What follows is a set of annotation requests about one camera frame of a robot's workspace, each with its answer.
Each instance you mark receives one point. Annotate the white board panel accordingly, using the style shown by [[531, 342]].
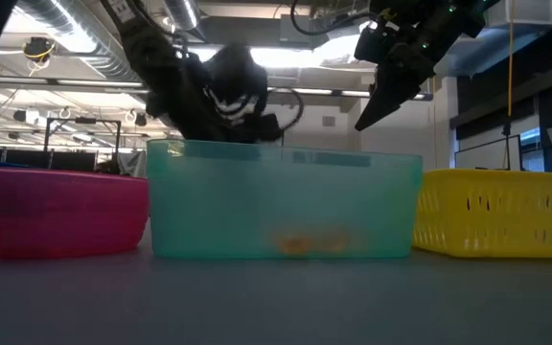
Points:
[[487, 155]]

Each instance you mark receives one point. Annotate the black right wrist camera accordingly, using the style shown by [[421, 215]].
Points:
[[372, 43]]

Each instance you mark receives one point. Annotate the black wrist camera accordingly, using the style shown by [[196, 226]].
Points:
[[270, 128], [372, 43]]

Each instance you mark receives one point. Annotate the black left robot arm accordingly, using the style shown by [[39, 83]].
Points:
[[149, 52]]

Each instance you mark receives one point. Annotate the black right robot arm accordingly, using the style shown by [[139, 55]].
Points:
[[472, 9]]

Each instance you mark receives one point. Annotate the yellow perforated plastic basket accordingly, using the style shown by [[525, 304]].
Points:
[[496, 184]]

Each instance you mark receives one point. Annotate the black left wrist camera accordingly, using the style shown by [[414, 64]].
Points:
[[270, 128]]

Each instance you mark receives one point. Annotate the teal translucent plastic bin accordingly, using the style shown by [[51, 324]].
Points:
[[281, 201]]

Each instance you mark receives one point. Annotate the long ceiling light bar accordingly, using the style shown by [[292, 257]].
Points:
[[89, 84]]

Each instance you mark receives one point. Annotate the pink round plastic bowl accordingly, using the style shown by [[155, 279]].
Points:
[[41, 215]]

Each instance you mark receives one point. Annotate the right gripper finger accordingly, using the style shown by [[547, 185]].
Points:
[[384, 103]]

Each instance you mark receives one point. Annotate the grey ceiling air unit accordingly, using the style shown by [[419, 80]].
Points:
[[300, 31]]

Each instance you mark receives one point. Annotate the orange toy pumpkin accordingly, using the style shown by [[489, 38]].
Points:
[[294, 244]]

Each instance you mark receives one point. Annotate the thin black pole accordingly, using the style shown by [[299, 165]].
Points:
[[506, 148]]

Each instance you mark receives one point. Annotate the black metal rig frame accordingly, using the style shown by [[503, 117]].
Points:
[[118, 144]]

